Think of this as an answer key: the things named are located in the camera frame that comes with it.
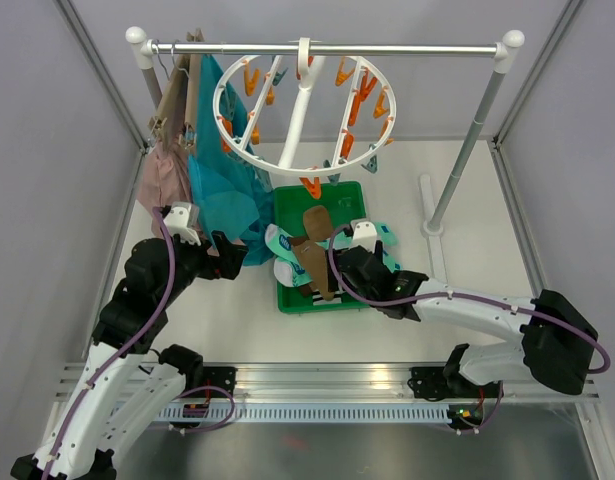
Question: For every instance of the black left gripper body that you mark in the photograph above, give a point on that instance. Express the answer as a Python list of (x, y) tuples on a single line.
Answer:
[(212, 266)]

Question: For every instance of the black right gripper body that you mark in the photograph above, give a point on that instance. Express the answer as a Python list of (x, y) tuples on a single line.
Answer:
[(378, 252)]

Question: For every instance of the brown sock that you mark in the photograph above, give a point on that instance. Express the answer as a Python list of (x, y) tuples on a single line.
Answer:
[(317, 223), (312, 258)]

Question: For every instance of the mint green patterned sock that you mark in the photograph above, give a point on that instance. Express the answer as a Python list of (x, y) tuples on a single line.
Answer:
[(286, 268)]

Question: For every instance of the white round clip hanger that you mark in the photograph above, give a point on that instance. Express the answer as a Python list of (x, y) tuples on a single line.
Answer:
[(307, 115)]

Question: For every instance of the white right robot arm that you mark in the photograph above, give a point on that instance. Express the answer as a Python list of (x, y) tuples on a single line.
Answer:
[(545, 339)]

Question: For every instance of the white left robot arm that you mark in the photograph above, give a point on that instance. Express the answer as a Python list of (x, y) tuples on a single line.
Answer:
[(96, 431)]

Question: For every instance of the beige wooden hanger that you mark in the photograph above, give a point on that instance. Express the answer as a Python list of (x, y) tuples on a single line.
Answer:
[(176, 116)]

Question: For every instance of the white black striped sock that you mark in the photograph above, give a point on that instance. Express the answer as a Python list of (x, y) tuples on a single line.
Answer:
[(335, 297)]

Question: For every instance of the teal shirt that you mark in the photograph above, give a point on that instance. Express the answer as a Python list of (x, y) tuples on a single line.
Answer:
[(233, 196)]

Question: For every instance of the orange clothes peg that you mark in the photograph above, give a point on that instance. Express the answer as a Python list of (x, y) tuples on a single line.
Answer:
[(312, 186)]

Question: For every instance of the grey clothes peg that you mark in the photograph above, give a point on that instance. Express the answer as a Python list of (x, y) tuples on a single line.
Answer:
[(371, 165)]

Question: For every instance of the pink garment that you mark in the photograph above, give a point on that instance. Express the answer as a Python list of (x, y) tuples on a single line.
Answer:
[(165, 177)]

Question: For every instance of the white metal clothes rack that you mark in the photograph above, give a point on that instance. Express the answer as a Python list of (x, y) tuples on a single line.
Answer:
[(503, 54)]

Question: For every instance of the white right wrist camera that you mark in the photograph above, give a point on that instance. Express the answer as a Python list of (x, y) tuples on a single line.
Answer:
[(364, 234)]

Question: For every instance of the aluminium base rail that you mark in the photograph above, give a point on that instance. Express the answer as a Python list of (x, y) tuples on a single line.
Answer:
[(317, 393)]

